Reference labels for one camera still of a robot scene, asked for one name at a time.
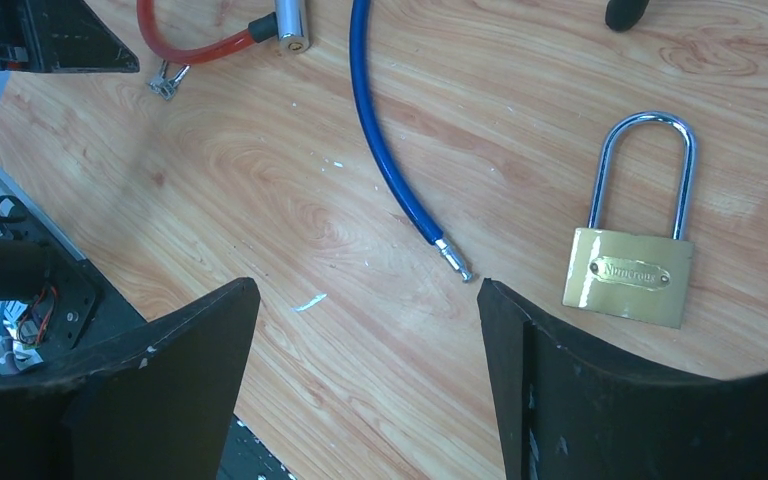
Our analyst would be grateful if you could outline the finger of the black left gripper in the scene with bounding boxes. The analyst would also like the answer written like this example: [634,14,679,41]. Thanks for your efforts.
[0,0,140,73]

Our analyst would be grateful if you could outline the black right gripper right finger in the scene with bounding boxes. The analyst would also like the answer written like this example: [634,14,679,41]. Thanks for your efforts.
[477,279,768,479]

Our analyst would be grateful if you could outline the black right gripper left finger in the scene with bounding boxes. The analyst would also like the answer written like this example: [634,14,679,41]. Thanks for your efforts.
[0,278,260,479]

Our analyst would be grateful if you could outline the small silver keys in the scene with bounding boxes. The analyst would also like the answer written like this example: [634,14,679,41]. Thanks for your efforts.
[147,60,191,101]

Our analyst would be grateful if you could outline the red cable lock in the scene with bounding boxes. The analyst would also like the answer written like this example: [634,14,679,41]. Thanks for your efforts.
[136,0,310,66]

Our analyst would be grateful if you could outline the blue cable lock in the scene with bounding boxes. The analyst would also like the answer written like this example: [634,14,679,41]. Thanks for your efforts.
[348,1,473,283]

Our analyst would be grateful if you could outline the brass padlock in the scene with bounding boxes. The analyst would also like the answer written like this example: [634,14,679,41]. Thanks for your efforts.
[562,111,697,329]

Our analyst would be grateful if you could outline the light blue music stand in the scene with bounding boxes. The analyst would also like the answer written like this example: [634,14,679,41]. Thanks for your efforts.
[604,0,649,32]

